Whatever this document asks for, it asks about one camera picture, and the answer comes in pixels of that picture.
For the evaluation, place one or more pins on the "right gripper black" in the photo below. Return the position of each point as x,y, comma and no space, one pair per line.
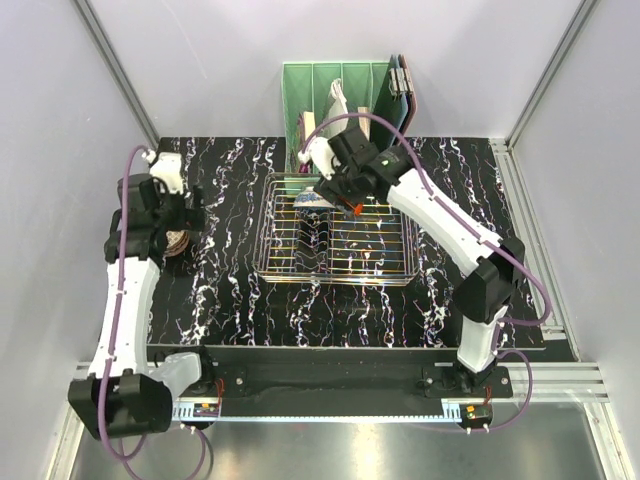
330,190

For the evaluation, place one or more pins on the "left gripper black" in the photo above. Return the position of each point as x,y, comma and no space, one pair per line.
190,218

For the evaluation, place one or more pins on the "red patterned bowl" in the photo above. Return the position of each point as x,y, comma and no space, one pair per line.
177,243

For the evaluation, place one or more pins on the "blue white porcelain bowl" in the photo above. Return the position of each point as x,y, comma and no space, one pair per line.
310,199

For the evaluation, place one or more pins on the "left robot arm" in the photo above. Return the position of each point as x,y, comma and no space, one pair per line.
121,395

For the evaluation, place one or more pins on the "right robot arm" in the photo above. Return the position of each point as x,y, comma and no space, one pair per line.
353,168

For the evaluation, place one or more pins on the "purple illustrated book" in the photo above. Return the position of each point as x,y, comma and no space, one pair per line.
305,126

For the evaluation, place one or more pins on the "white spiral notebook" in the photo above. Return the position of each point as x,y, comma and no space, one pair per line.
337,102

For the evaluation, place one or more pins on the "green plastic file organizer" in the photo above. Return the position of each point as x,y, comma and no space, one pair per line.
305,87

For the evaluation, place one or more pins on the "dark green clipboard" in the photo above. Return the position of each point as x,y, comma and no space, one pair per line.
396,102

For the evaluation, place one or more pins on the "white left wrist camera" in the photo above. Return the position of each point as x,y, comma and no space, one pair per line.
166,166

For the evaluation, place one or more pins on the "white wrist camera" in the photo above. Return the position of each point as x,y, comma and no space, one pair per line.
320,154
166,166

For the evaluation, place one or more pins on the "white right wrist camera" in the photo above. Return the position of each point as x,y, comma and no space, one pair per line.
320,154

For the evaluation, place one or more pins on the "metal wire dish rack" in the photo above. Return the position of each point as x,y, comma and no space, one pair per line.
377,248

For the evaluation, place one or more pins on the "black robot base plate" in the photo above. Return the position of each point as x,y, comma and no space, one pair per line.
248,371

